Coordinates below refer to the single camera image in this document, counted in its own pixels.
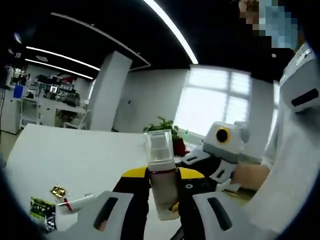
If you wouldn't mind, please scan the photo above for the small white skincare spray bottle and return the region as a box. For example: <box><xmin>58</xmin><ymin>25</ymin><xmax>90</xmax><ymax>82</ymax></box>
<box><xmin>144</xmin><ymin>128</ymin><xmax>180</xmax><ymax>221</ymax></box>

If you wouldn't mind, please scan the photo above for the gold foil skincare packet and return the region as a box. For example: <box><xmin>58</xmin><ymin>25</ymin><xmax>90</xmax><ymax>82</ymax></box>
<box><xmin>49</xmin><ymin>184</ymin><xmax>69</xmax><ymax>198</ymax></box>

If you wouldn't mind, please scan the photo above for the green black skincare sachet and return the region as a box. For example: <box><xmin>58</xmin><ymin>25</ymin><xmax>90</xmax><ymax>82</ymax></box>
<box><xmin>29</xmin><ymin>196</ymin><xmax>56</xmax><ymax>220</ymax></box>

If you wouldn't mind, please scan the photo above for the blue storage bin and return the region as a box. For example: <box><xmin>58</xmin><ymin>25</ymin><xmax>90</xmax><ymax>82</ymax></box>
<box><xmin>13</xmin><ymin>84</ymin><xmax>24</xmax><ymax>100</ymax></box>

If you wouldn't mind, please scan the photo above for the person in white coat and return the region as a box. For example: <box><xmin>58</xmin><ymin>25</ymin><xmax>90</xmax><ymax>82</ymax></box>
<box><xmin>246</xmin><ymin>42</ymin><xmax>320</xmax><ymax>235</ymax></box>

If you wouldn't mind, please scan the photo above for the ceiling light strip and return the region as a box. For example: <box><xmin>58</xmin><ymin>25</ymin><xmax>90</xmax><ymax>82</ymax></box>
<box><xmin>25</xmin><ymin>46</ymin><xmax>101</xmax><ymax>71</ymax></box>
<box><xmin>24</xmin><ymin>58</ymin><xmax>95</xmax><ymax>80</ymax></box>
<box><xmin>142</xmin><ymin>0</ymin><xmax>200</xmax><ymax>65</ymax></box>

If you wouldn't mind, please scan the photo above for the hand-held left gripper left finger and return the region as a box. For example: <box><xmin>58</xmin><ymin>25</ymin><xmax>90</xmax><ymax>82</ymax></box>
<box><xmin>46</xmin><ymin>166</ymin><xmax>151</xmax><ymax>240</ymax></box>

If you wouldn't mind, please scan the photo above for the silver dark skincare sachet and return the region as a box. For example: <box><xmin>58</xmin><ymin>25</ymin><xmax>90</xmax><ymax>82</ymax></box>
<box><xmin>44</xmin><ymin>213</ymin><xmax>58</xmax><ymax>233</ymax></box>

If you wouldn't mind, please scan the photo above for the green potted plant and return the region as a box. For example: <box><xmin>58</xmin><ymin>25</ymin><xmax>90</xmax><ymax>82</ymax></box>
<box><xmin>143</xmin><ymin>116</ymin><xmax>180</xmax><ymax>141</ymax></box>

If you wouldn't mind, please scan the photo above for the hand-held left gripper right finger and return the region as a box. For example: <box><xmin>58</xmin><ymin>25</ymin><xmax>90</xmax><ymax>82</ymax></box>
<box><xmin>177</xmin><ymin>167</ymin><xmax>280</xmax><ymax>240</ymax></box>

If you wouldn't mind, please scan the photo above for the red-collared skincare pump bottle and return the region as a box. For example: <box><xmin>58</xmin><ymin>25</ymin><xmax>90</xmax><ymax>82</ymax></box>
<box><xmin>55</xmin><ymin>192</ymin><xmax>97</xmax><ymax>216</ymax></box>

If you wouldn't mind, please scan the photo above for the red container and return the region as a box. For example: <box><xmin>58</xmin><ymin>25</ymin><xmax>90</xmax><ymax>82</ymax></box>
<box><xmin>172</xmin><ymin>138</ymin><xmax>189</xmax><ymax>157</ymax></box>

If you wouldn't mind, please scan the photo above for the white lab bench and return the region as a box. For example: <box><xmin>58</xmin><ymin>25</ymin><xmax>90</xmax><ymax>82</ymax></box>
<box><xmin>21</xmin><ymin>96</ymin><xmax>87</xmax><ymax>130</ymax></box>

